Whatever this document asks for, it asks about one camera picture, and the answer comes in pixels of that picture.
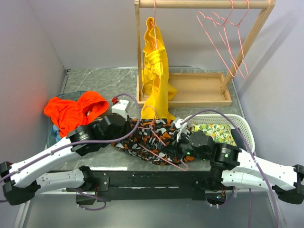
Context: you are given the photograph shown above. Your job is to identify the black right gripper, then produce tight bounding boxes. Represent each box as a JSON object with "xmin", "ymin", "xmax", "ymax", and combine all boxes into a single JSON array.
[{"xmin": 160, "ymin": 130, "xmax": 209, "ymax": 161}]

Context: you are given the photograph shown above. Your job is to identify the orange camouflage shorts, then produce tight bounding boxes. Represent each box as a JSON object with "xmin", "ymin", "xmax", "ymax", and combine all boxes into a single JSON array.
[{"xmin": 112, "ymin": 118, "xmax": 185, "ymax": 166}]

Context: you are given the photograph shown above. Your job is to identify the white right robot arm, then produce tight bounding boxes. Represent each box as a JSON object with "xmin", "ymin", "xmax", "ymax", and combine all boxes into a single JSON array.
[{"xmin": 161, "ymin": 131, "xmax": 304, "ymax": 205}]

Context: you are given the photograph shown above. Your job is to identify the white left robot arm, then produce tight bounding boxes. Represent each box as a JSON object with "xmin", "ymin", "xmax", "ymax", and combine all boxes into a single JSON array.
[{"xmin": 0, "ymin": 113, "xmax": 131, "ymax": 206}]

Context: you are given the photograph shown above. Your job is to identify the bright orange shorts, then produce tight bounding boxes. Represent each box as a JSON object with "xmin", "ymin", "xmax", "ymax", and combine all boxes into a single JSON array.
[{"xmin": 44, "ymin": 91, "xmax": 110, "ymax": 138}]

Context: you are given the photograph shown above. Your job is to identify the yellow shorts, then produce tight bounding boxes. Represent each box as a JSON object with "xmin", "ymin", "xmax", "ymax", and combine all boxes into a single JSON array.
[{"xmin": 141, "ymin": 26, "xmax": 177, "ymax": 120}]

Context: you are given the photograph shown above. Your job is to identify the pink hanger holding yellow shorts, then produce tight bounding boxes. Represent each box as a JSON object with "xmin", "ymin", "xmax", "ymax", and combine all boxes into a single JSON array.
[{"xmin": 141, "ymin": 0, "xmax": 160, "ymax": 93}]

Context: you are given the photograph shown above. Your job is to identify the lemon print cloth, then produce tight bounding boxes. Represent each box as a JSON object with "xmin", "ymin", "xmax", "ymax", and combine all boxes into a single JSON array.
[{"xmin": 191, "ymin": 123, "xmax": 236, "ymax": 146}]

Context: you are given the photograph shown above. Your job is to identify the dark navy cloth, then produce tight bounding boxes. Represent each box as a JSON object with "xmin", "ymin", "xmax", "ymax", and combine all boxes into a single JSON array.
[{"xmin": 231, "ymin": 128, "xmax": 247, "ymax": 151}]

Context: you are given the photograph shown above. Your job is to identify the white plastic basket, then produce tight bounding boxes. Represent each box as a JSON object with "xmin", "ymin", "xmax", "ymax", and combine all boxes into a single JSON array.
[{"xmin": 187, "ymin": 114, "xmax": 255, "ymax": 152}]

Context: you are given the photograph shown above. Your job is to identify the wooden clothes rack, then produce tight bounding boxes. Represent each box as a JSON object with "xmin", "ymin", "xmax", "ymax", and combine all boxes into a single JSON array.
[{"xmin": 134, "ymin": 0, "xmax": 276, "ymax": 107}]

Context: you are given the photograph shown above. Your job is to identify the light blue cloth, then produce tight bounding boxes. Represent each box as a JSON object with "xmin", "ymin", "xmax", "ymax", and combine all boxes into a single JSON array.
[{"xmin": 52, "ymin": 125, "xmax": 60, "ymax": 137}]

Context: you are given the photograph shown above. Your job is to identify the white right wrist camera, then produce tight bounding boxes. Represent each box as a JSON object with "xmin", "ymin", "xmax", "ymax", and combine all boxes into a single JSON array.
[{"xmin": 171, "ymin": 118, "xmax": 190, "ymax": 142}]

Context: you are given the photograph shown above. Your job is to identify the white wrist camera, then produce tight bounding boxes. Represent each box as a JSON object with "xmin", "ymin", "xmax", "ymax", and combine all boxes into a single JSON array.
[
  {"xmin": 111, "ymin": 97, "xmax": 129, "ymax": 120},
  {"xmin": 171, "ymin": 118, "xmax": 190, "ymax": 142}
]

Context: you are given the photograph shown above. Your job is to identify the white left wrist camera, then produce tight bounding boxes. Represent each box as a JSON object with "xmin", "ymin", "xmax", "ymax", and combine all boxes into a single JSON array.
[{"xmin": 111, "ymin": 97, "xmax": 129, "ymax": 120}]

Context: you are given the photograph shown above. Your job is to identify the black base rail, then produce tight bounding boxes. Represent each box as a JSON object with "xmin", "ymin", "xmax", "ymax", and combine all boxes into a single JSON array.
[{"xmin": 47, "ymin": 169, "xmax": 238, "ymax": 206}]

